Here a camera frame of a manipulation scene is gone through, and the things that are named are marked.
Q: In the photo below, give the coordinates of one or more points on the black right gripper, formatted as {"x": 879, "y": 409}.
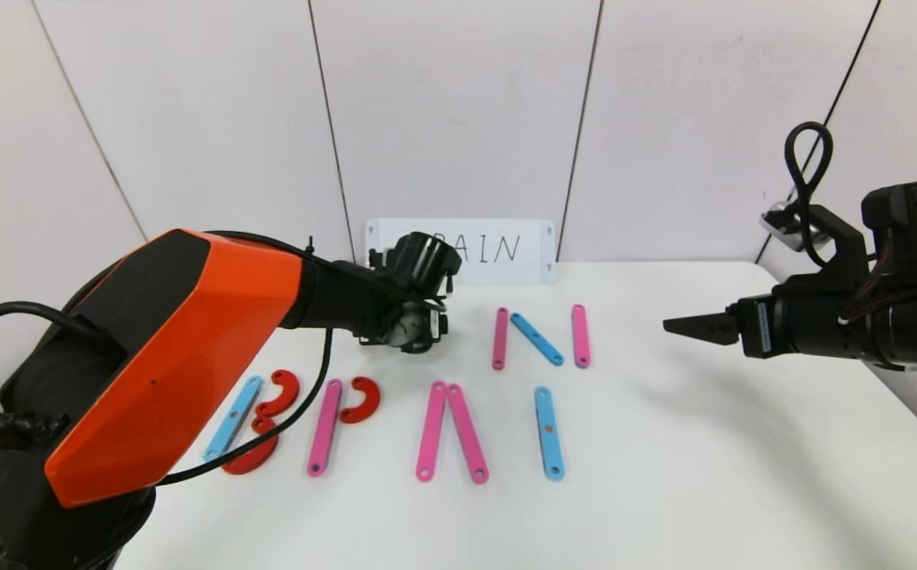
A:
{"x": 759, "y": 326}

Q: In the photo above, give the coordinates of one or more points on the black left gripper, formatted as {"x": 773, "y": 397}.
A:
{"x": 431, "y": 326}

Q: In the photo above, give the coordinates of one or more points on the pink strip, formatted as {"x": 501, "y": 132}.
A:
{"x": 431, "y": 431}
{"x": 324, "y": 427}
{"x": 500, "y": 339}
{"x": 580, "y": 336}
{"x": 467, "y": 434}

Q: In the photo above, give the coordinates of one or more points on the small red arc piece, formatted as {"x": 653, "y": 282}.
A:
{"x": 370, "y": 400}

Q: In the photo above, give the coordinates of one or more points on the blue strip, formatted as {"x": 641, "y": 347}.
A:
{"x": 237, "y": 416}
{"x": 536, "y": 339}
{"x": 548, "y": 431}

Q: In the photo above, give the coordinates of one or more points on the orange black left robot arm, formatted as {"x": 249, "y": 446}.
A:
{"x": 189, "y": 340}

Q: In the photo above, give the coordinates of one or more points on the white BRAIN sign card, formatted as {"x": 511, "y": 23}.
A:
{"x": 506, "y": 253}

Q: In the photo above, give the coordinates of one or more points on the large red arc piece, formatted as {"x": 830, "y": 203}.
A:
{"x": 256, "y": 459}
{"x": 288, "y": 388}

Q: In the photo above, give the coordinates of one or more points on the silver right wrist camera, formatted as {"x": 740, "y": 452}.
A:
{"x": 779, "y": 222}

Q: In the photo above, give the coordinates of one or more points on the black right camera bracket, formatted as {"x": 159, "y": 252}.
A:
{"x": 838, "y": 237}

